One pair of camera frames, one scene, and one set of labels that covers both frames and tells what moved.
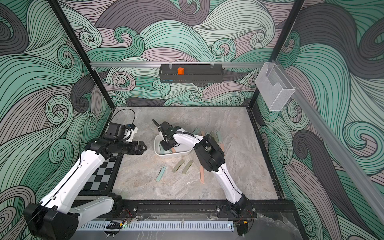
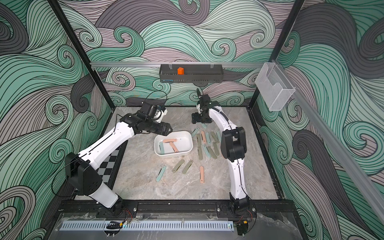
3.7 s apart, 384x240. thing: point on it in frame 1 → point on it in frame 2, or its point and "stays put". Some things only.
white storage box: [179, 149] stays put
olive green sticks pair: [178, 166] stays put
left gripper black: [140, 150] → [165, 132]
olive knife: [186, 167] stays put
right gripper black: [168, 146] → [199, 119]
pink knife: [202, 174] stays put
